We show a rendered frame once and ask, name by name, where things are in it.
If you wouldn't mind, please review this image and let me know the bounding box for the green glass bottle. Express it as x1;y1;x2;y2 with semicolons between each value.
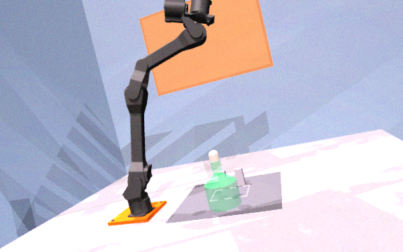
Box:
204;150;242;212

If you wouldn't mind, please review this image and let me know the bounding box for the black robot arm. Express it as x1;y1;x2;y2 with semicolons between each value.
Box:
122;0;215;218

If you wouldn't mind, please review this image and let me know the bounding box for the grey flat mat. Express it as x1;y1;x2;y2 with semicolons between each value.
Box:
165;171;283;224

